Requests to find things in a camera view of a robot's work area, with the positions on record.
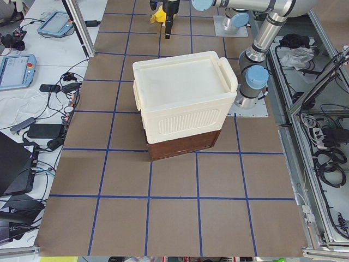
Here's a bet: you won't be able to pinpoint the aluminium frame post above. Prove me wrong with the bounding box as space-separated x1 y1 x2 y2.
62 0 95 59

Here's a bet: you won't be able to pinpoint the black cloth bundle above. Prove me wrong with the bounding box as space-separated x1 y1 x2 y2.
279 34 310 49

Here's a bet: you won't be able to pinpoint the blue teach pendant upper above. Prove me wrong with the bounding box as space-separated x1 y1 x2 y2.
37 11 74 38

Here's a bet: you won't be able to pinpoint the dark brown wooden cabinet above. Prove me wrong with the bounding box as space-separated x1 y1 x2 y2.
147 129 221 161

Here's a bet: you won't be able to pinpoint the black power adapter brick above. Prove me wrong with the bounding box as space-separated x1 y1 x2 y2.
27 123 62 139

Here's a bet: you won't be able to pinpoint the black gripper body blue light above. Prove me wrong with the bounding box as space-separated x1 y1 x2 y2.
165 14 175 31

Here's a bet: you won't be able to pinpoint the square metal base plate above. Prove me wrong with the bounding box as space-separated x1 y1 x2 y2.
227 84 269 118

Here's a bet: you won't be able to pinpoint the yellow plush dinosaur toy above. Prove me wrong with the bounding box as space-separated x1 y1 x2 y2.
150 5 166 24

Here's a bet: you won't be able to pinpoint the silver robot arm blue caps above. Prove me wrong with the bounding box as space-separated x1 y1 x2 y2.
192 1 296 109

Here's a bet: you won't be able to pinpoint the blue teach pendant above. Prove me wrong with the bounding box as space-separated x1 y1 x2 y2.
1 54 37 91
37 11 74 38

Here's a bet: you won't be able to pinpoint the cream plastic storage box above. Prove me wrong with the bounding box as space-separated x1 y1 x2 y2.
133 51 238 144

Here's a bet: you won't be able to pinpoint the blue teach pendant lower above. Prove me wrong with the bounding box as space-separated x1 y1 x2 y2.
1 54 37 91

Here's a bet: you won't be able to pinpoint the white crumpled cloth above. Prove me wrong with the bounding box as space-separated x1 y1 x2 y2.
280 47 315 70

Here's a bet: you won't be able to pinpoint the black laptop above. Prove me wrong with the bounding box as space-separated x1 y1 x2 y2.
1 133 39 196

